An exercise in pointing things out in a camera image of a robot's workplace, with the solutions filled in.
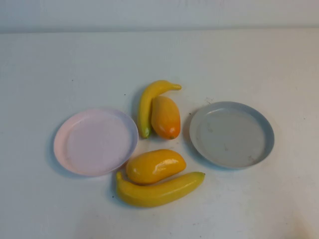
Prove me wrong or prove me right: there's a mango with orange end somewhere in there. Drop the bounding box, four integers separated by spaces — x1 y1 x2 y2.
151 96 181 140

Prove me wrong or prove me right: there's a slim yellow banana green tip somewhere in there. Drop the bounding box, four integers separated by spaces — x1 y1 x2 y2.
138 79 182 139

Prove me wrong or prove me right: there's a glossy yellow mango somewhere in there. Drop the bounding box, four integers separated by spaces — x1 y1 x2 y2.
125 148 187 185

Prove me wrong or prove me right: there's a thick yellow banana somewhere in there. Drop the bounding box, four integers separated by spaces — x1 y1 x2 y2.
115 171 206 209

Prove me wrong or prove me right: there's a pink round plate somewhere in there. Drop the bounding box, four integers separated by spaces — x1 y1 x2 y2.
53 107 139 177

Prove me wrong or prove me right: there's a grey-blue round plate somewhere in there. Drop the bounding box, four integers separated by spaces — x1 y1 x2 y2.
188 101 275 170

